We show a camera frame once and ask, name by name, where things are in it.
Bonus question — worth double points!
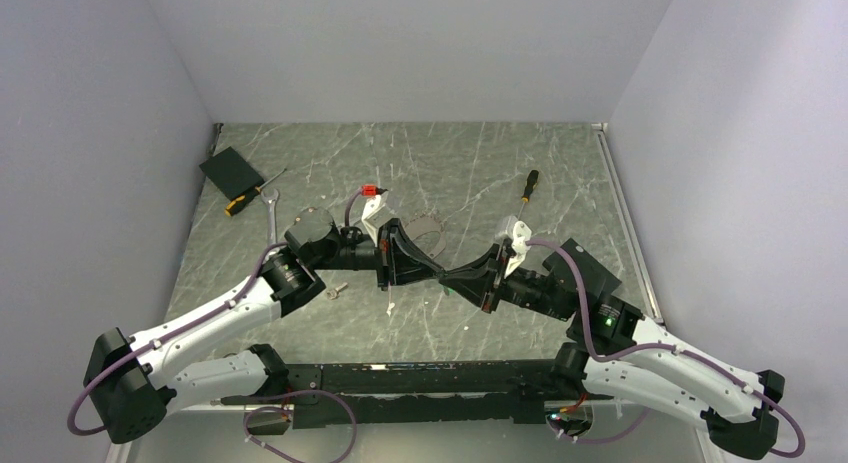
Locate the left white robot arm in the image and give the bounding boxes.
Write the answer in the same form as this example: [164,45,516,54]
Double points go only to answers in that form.
[67,207,445,444]

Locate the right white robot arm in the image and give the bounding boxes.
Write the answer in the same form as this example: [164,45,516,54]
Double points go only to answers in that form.
[438,237,805,460]

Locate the orange black screwdriver left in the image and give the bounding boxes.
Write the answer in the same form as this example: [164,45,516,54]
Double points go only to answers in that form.
[225,168,287,217]

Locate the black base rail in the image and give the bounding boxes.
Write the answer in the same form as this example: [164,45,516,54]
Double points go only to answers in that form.
[221,359,614,429]

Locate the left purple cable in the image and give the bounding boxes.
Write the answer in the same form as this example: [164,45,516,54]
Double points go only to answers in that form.
[67,186,372,463]

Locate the silver wrench left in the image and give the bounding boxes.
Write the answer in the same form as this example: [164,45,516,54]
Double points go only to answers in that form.
[260,188,279,245]

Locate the black box left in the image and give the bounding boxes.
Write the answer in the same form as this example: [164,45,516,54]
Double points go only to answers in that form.
[199,148,265,201]

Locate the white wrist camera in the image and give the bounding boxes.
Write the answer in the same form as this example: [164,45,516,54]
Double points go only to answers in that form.
[494,215,532,277]
[361,185,391,244]

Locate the large metal key ring plate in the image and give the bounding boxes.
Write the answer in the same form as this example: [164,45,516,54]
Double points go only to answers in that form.
[403,215,447,259]

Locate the orange black screwdriver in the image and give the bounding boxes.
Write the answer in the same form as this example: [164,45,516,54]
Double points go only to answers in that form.
[225,168,287,217]
[516,169,540,219]

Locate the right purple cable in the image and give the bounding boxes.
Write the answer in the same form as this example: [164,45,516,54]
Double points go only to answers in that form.
[526,237,807,460]

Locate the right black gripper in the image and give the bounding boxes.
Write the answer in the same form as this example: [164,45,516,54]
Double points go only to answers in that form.
[443,242,573,321]

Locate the orange black screwdriver right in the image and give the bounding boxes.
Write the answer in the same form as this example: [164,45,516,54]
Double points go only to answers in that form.
[516,169,540,219]

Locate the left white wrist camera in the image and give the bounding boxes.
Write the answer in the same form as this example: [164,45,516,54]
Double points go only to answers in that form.
[361,185,391,244]

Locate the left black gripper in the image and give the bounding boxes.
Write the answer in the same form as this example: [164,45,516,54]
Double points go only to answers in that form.
[311,218,444,292]

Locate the purple cable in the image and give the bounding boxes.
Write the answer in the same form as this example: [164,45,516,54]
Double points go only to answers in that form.
[67,186,372,463]
[526,237,807,460]

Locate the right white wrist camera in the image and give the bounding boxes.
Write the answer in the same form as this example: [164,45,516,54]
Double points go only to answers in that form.
[494,215,532,277]

